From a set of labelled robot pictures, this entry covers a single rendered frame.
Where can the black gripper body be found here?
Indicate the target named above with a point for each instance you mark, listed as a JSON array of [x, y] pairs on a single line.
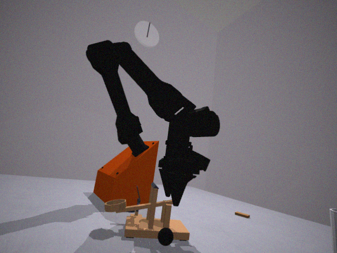
[[175, 158]]

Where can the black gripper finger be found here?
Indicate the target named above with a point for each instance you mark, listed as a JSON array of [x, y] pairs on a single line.
[[165, 181], [177, 183]]

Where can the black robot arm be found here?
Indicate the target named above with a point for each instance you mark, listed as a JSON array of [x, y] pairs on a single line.
[[106, 56]]

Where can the wooden catapult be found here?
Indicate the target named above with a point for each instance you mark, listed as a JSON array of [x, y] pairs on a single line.
[[138, 227]]

